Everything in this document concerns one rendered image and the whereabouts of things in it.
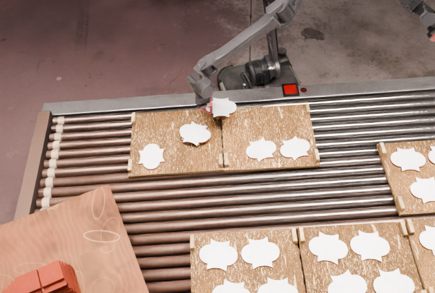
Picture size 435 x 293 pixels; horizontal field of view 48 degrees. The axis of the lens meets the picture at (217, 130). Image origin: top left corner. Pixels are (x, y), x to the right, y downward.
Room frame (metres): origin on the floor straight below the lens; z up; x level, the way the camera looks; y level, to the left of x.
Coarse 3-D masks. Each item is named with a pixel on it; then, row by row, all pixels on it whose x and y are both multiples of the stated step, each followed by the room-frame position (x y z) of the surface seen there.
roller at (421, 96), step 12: (360, 96) 1.54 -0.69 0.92; (372, 96) 1.53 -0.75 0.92; (384, 96) 1.53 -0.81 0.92; (396, 96) 1.52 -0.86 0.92; (408, 96) 1.52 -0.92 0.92; (420, 96) 1.52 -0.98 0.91; (432, 96) 1.52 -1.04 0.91; (192, 108) 1.53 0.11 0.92; (204, 108) 1.53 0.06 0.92; (60, 120) 1.51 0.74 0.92; (72, 120) 1.51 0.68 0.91; (84, 120) 1.51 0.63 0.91; (96, 120) 1.50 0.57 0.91; (108, 120) 1.50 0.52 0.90; (120, 120) 1.50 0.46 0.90
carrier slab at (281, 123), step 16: (240, 112) 1.47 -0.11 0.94; (256, 112) 1.47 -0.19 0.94; (272, 112) 1.46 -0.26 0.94; (288, 112) 1.46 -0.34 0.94; (304, 112) 1.45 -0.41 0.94; (224, 128) 1.38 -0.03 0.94; (240, 128) 1.38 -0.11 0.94; (256, 128) 1.37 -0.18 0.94; (272, 128) 1.37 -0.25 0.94; (288, 128) 1.36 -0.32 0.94; (304, 128) 1.35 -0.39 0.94; (224, 144) 1.29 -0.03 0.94; (240, 144) 1.29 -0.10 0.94; (240, 160) 1.20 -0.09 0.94; (256, 160) 1.19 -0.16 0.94; (272, 160) 1.19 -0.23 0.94; (288, 160) 1.18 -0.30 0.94; (304, 160) 1.18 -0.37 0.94
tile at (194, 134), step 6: (186, 126) 1.39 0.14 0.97; (192, 126) 1.38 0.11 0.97; (198, 126) 1.38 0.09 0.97; (180, 132) 1.35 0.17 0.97; (186, 132) 1.35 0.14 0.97; (192, 132) 1.35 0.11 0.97; (198, 132) 1.35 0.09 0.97; (204, 132) 1.35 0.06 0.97; (186, 138) 1.32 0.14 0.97; (192, 138) 1.31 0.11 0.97; (198, 138) 1.31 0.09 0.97; (204, 138) 1.31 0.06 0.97
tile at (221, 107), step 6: (216, 102) 1.44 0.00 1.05; (222, 102) 1.44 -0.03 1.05; (228, 102) 1.44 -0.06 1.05; (216, 108) 1.41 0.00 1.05; (222, 108) 1.40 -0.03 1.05; (228, 108) 1.40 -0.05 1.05; (234, 108) 1.40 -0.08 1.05; (216, 114) 1.37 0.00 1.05; (222, 114) 1.37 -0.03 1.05; (228, 114) 1.37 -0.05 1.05
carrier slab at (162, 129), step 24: (144, 120) 1.46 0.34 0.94; (168, 120) 1.45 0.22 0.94; (192, 120) 1.44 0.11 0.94; (216, 120) 1.43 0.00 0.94; (144, 144) 1.32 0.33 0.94; (168, 144) 1.31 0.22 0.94; (192, 144) 1.30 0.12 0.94; (216, 144) 1.30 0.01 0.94; (144, 168) 1.19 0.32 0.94; (168, 168) 1.18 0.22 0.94; (192, 168) 1.18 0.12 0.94; (216, 168) 1.17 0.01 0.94
